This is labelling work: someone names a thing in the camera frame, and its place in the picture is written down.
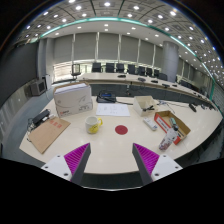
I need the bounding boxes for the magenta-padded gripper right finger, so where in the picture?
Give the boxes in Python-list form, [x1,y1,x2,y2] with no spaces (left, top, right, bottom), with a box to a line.
[131,142,184,186]

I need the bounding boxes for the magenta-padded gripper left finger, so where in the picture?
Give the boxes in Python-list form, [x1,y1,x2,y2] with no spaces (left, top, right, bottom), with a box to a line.
[41,142,92,186]

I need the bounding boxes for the white remote control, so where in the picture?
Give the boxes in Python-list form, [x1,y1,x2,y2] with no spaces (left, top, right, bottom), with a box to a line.
[142,116,159,132]

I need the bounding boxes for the brown paper envelope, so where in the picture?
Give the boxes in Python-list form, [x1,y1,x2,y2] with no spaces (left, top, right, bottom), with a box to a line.
[27,116,72,155]

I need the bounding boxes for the white mug yellow print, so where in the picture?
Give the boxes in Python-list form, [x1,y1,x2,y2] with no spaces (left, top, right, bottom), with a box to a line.
[84,115,104,135]

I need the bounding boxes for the flat round red coaster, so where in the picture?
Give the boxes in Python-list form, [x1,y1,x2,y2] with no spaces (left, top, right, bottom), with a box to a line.
[114,124,129,136]

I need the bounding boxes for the open cardboard box red edge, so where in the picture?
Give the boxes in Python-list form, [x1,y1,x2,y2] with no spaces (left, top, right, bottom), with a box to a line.
[153,110,192,146]

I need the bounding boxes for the white copy paper carton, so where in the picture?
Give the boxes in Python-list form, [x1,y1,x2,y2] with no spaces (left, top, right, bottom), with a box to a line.
[53,81,94,118]

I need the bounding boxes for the white printed paper sheet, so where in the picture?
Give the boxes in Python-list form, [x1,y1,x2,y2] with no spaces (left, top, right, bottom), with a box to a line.
[95,102,131,118]

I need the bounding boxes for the black desk microphone base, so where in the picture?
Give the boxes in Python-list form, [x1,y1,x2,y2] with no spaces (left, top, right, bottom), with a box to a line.
[188,102,198,113]

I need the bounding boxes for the black desk phone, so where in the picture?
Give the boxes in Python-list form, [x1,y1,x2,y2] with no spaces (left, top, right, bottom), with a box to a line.
[95,90,118,104]

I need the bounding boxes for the grey box monitor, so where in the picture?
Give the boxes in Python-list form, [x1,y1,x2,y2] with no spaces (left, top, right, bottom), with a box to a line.
[29,78,48,97]

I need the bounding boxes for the long curved conference desk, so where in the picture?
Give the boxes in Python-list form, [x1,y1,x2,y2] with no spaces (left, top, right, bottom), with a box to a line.
[74,71,218,108]

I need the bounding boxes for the row of black office chairs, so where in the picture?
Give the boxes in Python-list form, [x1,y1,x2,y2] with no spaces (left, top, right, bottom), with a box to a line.
[70,61,169,82]

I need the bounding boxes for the recessed ceiling lights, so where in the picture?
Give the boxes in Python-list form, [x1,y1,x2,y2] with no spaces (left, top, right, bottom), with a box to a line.
[19,0,224,78]

